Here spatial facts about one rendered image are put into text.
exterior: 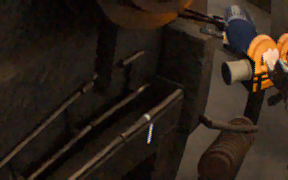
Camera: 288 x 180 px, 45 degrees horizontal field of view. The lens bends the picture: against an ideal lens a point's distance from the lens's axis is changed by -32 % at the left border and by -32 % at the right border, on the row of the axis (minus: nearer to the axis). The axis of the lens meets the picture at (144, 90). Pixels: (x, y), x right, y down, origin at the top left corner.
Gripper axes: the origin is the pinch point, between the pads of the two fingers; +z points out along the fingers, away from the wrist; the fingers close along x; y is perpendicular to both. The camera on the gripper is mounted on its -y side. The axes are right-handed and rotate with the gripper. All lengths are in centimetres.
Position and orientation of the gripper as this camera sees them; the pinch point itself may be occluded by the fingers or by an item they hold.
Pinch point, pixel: (264, 53)
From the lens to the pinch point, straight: 121.0
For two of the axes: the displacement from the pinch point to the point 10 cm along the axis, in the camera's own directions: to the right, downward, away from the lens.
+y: 2.3, -6.7, -7.1
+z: -3.5, -7.4, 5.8
